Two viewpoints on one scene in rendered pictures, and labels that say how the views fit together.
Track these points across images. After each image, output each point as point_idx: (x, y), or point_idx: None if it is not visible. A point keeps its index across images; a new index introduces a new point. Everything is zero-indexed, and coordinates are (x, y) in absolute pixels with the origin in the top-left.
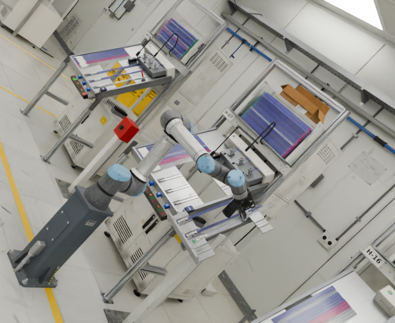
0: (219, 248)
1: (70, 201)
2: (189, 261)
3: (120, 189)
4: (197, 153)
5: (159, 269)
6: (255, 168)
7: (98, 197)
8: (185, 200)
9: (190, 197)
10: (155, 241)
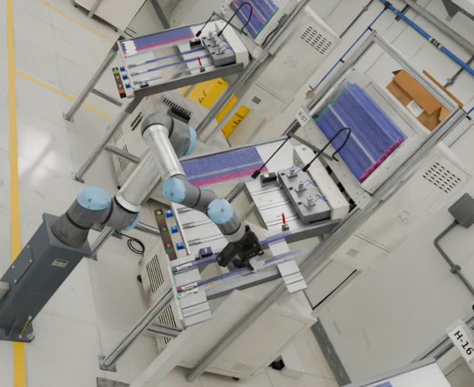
0: (277, 309)
1: (38, 233)
2: (196, 325)
3: (95, 220)
4: (167, 174)
5: (179, 332)
6: (319, 197)
7: (67, 229)
8: (209, 239)
9: (217, 234)
10: (164, 293)
